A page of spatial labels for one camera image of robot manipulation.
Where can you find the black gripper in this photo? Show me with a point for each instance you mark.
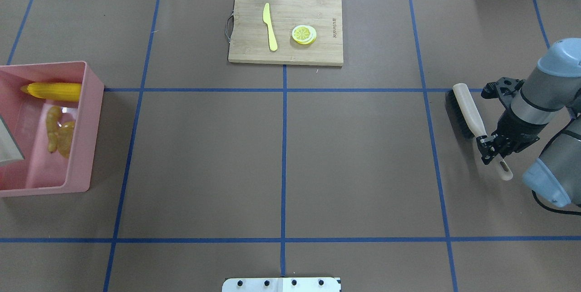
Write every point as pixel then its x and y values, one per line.
pixel 514 128

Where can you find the beige hand brush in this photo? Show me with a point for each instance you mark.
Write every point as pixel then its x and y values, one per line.
pixel 467 118

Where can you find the yellow toy corn cob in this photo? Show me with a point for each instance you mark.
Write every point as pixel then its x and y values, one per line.
pixel 65 92

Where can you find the beige plastic dustpan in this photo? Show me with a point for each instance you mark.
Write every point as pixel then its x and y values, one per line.
pixel 10 152

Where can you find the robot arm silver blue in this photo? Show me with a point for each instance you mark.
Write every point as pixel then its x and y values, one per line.
pixel 531 105

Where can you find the yellow toy lemon slice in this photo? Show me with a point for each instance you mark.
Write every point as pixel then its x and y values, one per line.
pixel 304 34

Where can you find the yellow plastic knife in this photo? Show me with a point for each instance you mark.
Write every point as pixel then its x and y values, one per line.
pixel 272 42

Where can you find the bamboo cutting board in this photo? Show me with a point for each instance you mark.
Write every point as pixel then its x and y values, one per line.
pixel 249 40

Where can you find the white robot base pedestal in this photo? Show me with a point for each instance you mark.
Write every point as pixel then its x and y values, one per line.
pixel 282 284

